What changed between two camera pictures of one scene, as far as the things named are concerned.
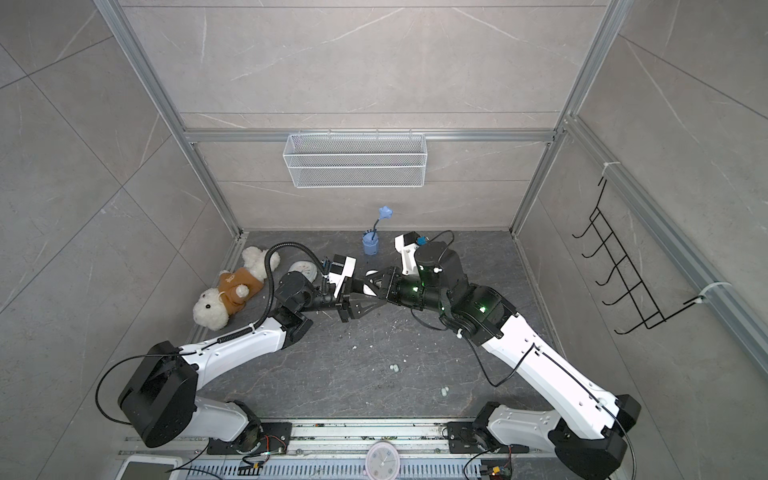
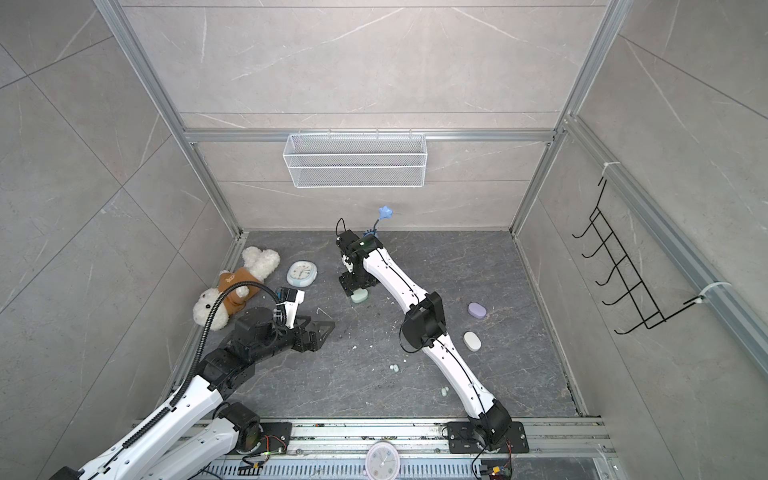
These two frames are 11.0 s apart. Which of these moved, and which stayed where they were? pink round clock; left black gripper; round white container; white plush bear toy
Moved: left black gripper
Stayed: pink round clock; round white container; white plush bear toy
